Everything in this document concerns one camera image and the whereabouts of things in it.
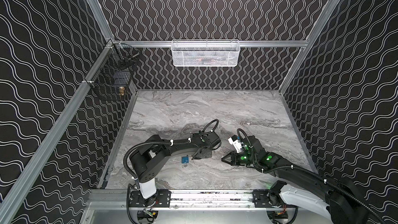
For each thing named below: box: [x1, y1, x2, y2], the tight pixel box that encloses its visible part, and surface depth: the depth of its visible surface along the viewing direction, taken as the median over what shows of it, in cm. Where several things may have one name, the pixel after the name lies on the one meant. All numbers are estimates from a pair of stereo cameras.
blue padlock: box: [181, 154, 190, 164], surface depth 87 cm
